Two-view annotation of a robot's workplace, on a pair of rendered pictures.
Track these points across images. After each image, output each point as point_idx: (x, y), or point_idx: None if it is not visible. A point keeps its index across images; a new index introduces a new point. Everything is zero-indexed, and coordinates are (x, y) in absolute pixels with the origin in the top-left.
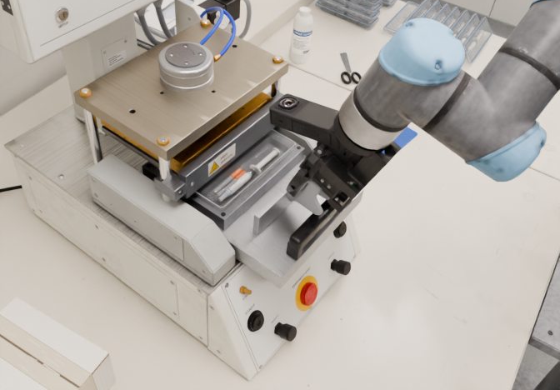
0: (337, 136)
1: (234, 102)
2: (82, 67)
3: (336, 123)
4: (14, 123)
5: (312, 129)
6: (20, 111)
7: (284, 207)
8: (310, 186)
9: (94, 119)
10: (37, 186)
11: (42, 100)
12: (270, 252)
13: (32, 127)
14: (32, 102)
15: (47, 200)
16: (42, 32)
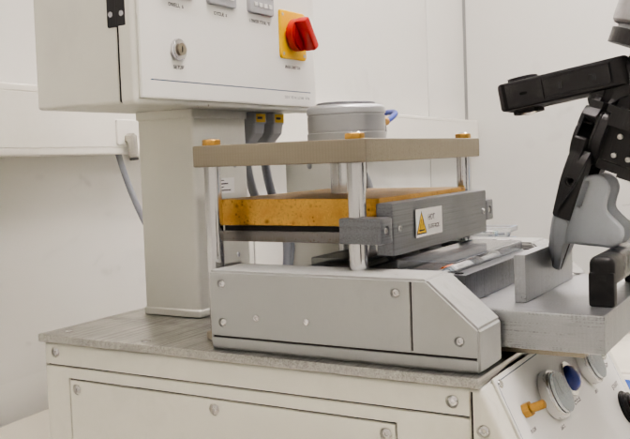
0: (625, 41)
1: (430, 140)
2: (176, 192)
3: (616, 33)
4: (4, 438)
5: (577, 73)
6: (11, 428)
7: (547, 282)
8: (592, 186)
9: (220, 192)
10: (90, 400)
11: (46, 416)
12: (561, 308)
13: (35, 437)
14: (31, 420)
15: (104, 427)
16: (156, 62)
